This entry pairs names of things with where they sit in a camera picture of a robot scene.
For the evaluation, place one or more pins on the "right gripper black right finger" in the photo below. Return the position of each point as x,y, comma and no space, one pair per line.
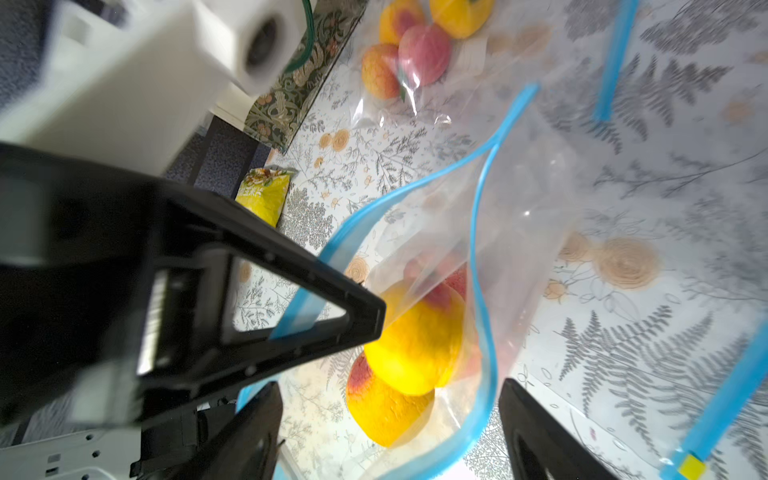
538,446

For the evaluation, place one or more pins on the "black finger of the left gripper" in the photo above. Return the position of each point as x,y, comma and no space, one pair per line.
230,299

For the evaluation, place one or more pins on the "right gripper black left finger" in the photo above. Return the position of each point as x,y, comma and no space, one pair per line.
247,447

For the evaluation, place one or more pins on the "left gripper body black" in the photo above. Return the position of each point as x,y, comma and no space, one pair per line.
72,234

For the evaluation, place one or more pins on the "yellow wrinkled peach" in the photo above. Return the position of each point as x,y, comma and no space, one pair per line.
379,71

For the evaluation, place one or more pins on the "clear zip-top bag blue zipper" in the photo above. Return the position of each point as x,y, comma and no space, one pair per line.
521,42

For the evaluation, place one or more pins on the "pink peach with leaf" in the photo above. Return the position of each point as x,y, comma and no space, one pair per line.
424,54

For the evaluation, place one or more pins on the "yellow peach green leaf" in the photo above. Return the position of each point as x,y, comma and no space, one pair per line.
461,18

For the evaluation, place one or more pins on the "yellow peach red blush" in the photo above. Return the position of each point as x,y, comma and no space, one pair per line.
386,416

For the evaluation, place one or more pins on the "yellow peach top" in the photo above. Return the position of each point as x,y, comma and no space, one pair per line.
419,347

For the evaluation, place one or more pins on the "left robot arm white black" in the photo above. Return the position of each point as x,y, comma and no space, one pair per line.
117,440

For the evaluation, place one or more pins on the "yellow snack packet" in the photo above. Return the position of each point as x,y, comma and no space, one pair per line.
263,192

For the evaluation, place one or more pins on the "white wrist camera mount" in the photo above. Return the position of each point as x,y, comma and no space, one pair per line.
137,95

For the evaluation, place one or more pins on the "canvas tote bag green handles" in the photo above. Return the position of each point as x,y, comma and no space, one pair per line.
275,118

